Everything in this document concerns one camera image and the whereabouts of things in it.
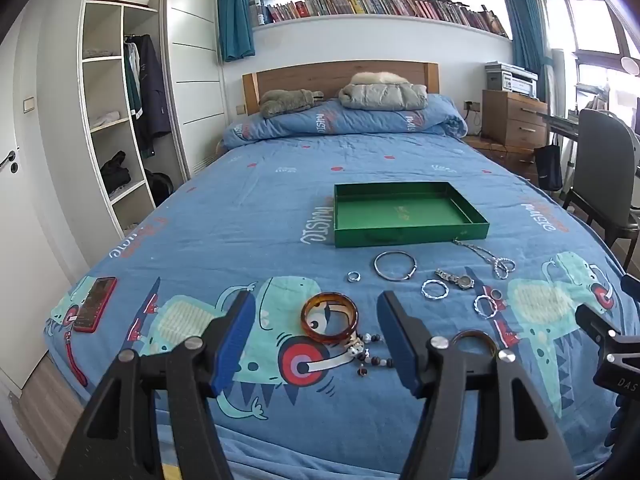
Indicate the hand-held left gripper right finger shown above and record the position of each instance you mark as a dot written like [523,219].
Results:
[395,340]

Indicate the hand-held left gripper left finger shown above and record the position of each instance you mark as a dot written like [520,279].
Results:
[235,340]

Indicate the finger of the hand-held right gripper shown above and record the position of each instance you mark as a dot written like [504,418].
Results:
[595,327]
[631,282]

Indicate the wide amber bangle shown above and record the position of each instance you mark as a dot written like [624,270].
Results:
[345,332]

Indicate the dark brown bangle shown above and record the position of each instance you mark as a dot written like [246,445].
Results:
[475,332]

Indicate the green metal tray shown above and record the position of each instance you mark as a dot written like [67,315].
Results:
[400,210]

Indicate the thin silver bangle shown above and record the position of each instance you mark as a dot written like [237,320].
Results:
[376,265]

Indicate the silver wristwatch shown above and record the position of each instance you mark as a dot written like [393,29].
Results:
[465,282]

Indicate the grey chair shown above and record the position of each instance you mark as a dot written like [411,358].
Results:
[605,160]

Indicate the black tote bag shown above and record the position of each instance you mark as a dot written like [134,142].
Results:
[547,167]

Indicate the red smartphone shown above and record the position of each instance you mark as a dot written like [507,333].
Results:
[95,305]

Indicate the black backpack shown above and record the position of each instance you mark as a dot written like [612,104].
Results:
[160,187]

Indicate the desk with keyboard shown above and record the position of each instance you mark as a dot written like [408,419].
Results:
[562,122]

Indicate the wooden nightstand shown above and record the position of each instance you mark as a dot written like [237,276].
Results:
[515,120]

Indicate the black bag on shelf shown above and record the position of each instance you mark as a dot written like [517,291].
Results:
[115,172]

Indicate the round white lamp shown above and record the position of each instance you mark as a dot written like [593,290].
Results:
[631,65]

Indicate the folded blue duvet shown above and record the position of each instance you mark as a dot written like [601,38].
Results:
[350,120]

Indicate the white door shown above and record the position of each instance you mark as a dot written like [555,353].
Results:
[30,235]

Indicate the white printer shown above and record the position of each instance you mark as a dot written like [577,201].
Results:
[510,79]

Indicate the grey plush pillow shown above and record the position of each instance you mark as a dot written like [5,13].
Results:
[287,102]

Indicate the grey puffer jacket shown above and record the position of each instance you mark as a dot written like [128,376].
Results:
[382,96]

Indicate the folded white cloth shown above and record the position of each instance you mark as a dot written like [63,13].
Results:
[107,121]

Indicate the hanging dark jacket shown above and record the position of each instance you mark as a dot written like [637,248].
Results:
[152,95]

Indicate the white plush cushion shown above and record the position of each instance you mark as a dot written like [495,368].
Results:
[377,78]

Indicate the long blue curtain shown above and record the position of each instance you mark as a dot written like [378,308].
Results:
[522,35]

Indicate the wooden headboard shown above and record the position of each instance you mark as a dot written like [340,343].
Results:
[300,75]

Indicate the hanging white green shirt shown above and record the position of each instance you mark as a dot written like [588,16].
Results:
[131,80]

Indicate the white wardrobe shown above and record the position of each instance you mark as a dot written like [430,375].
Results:
[195,60]

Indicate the folded grey cloth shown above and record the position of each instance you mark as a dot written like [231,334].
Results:
[102,53]

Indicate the short blue curtain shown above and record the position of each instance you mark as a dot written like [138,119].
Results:
[235,15]

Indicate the row of books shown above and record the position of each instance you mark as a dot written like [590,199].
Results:
[380,5]

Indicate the wall socket beside headboard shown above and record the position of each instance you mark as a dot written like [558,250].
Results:
[241,109]

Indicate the wall socket with plugs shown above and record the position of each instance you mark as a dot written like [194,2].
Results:
[472,105]

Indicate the light switch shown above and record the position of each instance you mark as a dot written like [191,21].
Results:
[29,104]

